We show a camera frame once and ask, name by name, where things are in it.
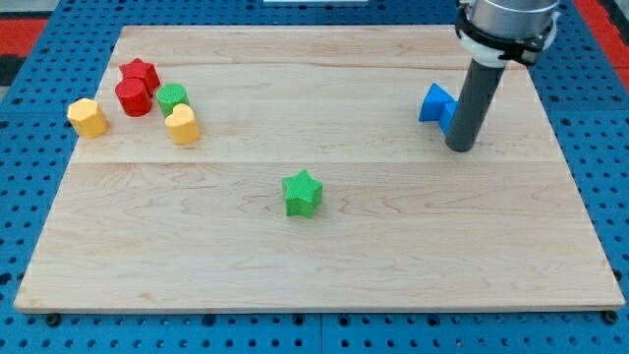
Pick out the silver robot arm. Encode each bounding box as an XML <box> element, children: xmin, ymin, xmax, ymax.
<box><xmin>466</xmin><ymin>0</ymin><xmax>559</xmax><ymax>39</ymax></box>

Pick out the green star block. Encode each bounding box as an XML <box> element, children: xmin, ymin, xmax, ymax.
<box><xmin>282</xmin><ymin>169</ymin><xmax>323</xmax><ymax>218</ymax></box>

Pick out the red star block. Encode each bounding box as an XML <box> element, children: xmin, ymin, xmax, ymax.
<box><xmin>119</xmin><ymin>58</ymin><xmax>161</xmax><ymax>96</ymax></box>

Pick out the wooden board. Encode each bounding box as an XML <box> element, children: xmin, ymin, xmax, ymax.
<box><xmin>15</xmin><ymin>26</ymin><xmax>625</xmax><ymax>314</ymax></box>

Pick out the yellow heart block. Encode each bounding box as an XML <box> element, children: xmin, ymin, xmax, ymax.
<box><xmin>165</xmin><ymin>103</ymin><xmax>200</xmax><ymax>145</ymax></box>

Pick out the blue triangle block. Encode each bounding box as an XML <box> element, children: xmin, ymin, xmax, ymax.
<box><xmin>418</xmin><ymin>83</ymin><xmax>455</xmax><ymax>122</ymax></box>

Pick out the green cylinder block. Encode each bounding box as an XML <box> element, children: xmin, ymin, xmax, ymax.
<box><xmin>155</xmin><ymin>83</ymin><xmax>190</xmax><ymax>117</ymax></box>

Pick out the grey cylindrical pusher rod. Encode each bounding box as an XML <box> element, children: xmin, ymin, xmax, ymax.
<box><xmin>445</xmin><ymin>59</ymin><xmax>504</xmax><ymax>152</ymax></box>

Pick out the red cylinder block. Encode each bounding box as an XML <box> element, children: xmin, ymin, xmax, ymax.
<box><xmin>115</xmin><ymin>78</ymin><xmax>151</xmax><ymax>117</ymax></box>

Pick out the yellow hexagon block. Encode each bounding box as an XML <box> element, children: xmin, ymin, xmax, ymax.
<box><xmin>67</xmin><ymin>98</ymin><xmax>109</xmax><ymax>139</ymax></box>

